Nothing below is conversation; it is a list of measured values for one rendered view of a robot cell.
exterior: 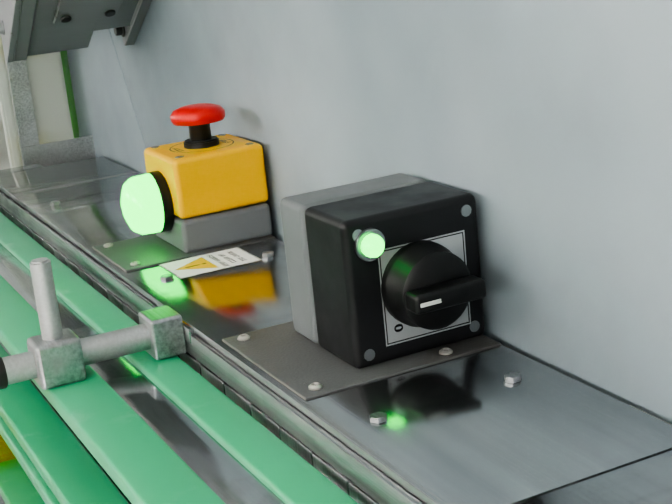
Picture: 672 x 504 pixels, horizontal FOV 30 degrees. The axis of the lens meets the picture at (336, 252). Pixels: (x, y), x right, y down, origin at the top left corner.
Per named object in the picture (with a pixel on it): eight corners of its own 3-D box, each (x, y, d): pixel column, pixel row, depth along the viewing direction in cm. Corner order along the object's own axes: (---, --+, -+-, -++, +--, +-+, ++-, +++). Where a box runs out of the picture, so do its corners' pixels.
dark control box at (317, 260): (419, 299, 75) (292, 332, 71) (408, 169, 73) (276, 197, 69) (496, 335, 68) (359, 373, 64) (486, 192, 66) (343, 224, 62)
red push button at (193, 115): (167, 152, 93) (161, 107, 92) (217, 142, 95) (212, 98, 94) (186, 159, 90) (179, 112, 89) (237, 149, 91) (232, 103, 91)
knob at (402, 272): (458, 313, 66) (494, 329, 64) (384, 333, 65) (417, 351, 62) (452, 232, 65) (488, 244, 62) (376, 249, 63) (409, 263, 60)
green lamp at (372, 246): (383, 254, 63) (362, 259, 63) (381, 231, 63) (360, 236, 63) (388, 256, 63) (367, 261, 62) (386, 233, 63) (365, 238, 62)
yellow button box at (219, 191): (243, 218, 99) (154, 237, 96) (232, 124, 97) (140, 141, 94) (279, 234, 93) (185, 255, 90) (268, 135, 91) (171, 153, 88)
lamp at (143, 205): (157, 224, 94) (119, 232, 93) (149, 166, 93) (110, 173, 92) (177, 236, 90) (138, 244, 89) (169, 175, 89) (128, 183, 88)
